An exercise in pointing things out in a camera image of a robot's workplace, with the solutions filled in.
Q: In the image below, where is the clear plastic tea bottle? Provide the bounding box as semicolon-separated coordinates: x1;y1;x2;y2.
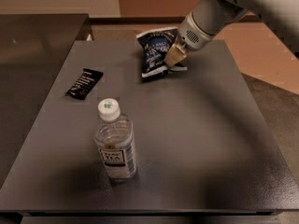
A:
94;98;137;181

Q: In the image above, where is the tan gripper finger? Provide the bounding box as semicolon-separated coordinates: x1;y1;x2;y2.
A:
164;43;188;67

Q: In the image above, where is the blue chip bag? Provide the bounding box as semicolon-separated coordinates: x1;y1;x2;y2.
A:
136;27;187;82

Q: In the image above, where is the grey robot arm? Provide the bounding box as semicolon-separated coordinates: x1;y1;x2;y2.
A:
164;0;299;66

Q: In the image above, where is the black snack bar wrapper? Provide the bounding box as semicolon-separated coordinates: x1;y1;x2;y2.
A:
65;68;104;100

